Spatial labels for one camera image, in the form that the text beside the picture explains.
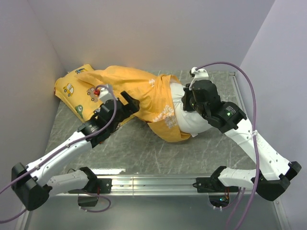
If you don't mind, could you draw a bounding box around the orange Mickey Mouse pillowcase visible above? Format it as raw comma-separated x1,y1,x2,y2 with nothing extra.
76,66,191,142

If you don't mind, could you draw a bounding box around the white pillow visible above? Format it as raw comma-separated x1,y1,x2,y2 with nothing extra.
170,80,212,137

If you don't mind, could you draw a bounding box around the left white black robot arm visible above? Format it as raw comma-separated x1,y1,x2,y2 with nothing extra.
11,91,140,211

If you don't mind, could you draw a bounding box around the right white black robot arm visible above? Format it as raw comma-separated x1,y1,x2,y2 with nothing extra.
182,80,302,201

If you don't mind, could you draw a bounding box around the yellow vehicle print pillow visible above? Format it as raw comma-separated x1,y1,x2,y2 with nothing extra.
54,64,142,122

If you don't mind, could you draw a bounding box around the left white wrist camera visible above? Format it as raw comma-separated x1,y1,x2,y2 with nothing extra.
94,84,118,104

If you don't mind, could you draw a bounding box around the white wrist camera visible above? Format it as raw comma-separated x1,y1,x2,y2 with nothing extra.
189,67,209,91
94,84,118,104

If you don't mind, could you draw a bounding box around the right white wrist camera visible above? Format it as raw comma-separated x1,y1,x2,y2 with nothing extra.
189,67,209,91

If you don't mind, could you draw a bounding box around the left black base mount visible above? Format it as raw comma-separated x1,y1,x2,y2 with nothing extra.
77,178,112,210

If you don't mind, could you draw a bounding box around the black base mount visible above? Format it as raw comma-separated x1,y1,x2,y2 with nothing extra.
77,178,112,210
192,177,242,211

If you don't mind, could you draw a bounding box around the aluminium frame rail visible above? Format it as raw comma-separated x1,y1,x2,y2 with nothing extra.
14,71,286,230

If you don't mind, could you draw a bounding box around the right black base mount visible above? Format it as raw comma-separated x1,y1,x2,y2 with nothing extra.
192,177,242,211

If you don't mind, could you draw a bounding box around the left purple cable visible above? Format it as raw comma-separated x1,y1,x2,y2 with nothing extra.
0,83,118,222

